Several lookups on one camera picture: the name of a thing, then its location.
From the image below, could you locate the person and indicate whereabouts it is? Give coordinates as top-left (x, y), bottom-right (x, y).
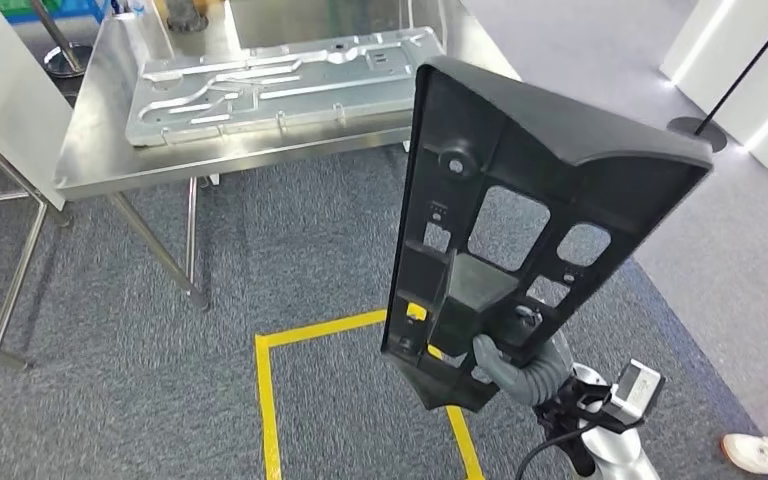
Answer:
top-left (720, 432), bottom-right (768, 480)

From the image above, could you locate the chrome ring-base stanchion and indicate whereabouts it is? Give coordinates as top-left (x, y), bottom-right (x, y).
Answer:
top-left (28, 0), bottom-right (95, 79)

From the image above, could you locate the white lit counter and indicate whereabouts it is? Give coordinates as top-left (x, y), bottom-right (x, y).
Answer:
top-left (658, 0), bottom-right (768, 172)

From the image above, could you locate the blue storage rack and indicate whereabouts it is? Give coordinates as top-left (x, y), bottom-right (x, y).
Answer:
top-left (0, 0), bottom-right (114, 24)

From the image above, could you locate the white panel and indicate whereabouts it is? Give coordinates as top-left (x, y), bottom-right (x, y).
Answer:
top-left (0, 0), bottom-right (75, 212)

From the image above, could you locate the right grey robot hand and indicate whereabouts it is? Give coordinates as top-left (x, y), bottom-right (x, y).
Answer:
top-left (473, 303), bottom-right (575, 407)

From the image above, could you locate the black plastic frame part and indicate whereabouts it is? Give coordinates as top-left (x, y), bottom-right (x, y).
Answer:
top-left (381, 56), bottom-right (715, 413)

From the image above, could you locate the stamped sheet metal plate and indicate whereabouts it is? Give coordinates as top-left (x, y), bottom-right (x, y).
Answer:
top-left (124, 26), bottom-right (445, 148)

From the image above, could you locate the black disc-base stanchion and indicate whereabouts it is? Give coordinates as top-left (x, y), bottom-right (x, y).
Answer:
top-left (666, 0), bottom-right (768, 155)

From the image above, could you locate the green plastic bin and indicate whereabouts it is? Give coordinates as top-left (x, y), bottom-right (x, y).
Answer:
top-left (0, 0), bottom-right (64, 18)

